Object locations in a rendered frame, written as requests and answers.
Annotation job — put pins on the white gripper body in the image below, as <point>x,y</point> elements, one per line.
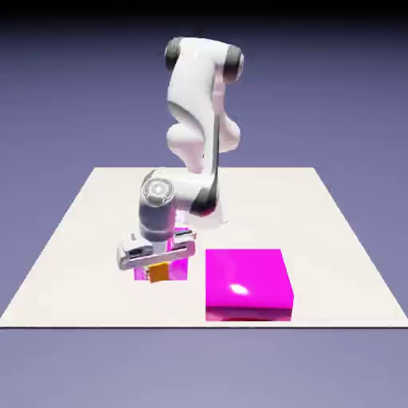
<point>165,255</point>

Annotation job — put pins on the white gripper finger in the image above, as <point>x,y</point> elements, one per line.
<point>147,273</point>

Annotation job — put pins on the small orange cube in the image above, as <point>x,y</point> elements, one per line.
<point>158,273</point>

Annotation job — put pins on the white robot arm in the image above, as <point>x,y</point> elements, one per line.
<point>191,95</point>

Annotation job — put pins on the large magenta box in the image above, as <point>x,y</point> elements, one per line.
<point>178,269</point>
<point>248,280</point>

